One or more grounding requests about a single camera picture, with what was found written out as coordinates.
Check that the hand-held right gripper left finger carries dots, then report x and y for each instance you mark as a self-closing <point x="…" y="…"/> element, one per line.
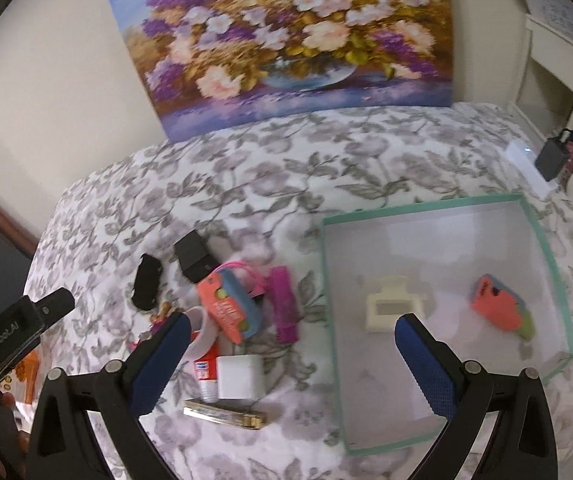
<point x="156" y="365"/>

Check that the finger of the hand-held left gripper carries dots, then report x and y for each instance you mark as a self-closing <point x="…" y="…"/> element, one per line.
<point x="59" y="302"/>

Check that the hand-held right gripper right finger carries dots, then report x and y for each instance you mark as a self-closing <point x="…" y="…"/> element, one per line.
<point x="426" y="365"/>

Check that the black oblong gadget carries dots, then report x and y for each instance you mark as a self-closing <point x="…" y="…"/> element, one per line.
<point x="144" y="282"/>

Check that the gold patterned rectangular case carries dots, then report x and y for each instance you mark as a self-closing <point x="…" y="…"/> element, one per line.
<point x="224" y="414"/>

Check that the orange blue toy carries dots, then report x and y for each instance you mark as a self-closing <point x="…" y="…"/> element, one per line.
<point x="229" y="305"/>

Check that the shallow green-rimmed box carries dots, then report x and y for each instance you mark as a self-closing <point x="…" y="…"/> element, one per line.
<point x="416" y="240"/>

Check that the orange box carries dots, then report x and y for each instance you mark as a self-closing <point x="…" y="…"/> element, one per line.
<point x="26" y="372"/>

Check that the red white tube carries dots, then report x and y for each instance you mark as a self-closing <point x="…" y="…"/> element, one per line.
<point x="205" y="367"/>

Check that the cream hair claw clip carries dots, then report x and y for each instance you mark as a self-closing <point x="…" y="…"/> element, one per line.
<point x="381" y="317"/>

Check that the white cube charger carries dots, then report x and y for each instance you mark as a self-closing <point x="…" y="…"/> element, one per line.
<point x="240" y="377"/>

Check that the coral blue green toy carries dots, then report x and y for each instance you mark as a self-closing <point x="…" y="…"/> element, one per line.
<point x="494" y="305"/>

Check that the black cube charger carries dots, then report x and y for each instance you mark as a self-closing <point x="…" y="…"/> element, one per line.
<point x="194" y="260"/>

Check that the magenta comb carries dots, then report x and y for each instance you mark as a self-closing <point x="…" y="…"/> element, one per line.
<point x="284" y="305"/>

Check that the floral grey bedspread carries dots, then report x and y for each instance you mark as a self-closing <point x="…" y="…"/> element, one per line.
<point x="276" y="185"/>

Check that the white power strip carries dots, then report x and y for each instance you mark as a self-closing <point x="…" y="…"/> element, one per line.
<point x="521" y="155"/>

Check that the black power adapter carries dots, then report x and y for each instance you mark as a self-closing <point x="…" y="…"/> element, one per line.
<point x="551" y="160"/>

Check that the white wooden furniture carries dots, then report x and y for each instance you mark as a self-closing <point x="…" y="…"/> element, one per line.
<point x="556" y="55"/>

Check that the floral canvas painting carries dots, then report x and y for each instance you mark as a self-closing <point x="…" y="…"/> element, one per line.
<point x="286" y="45"/>

